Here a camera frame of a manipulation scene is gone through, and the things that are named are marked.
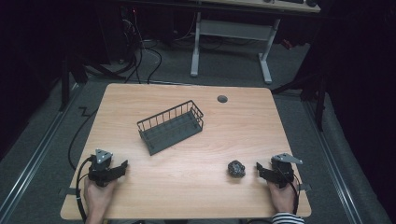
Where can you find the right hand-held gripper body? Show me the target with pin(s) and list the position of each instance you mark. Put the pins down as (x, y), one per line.
(284, 172)

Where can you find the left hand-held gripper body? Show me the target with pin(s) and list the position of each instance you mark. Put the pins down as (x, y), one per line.
(99, 169)

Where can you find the dark ball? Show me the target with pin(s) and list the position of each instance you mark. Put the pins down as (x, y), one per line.
(236, 169)

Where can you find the person's right hand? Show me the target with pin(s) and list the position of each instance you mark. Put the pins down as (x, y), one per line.
(284, 199)

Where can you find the person's left hand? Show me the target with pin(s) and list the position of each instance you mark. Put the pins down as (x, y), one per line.
(98, 199)

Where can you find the black metal stand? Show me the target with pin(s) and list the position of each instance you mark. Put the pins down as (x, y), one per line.
(64, 84)
(320, 105)

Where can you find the dark round table grommet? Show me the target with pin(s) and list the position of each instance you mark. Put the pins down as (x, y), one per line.
(222, 99)

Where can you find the white desk with metal legs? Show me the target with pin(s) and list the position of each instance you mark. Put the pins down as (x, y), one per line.
(236, 29)

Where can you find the black keyboard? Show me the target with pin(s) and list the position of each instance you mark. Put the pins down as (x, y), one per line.
(291, 1)

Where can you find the black computer mouse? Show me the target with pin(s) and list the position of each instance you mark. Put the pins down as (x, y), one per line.
(311, 3)

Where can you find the metal floor rail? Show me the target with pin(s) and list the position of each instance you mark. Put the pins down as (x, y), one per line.
(31, 165)
(337, 186)

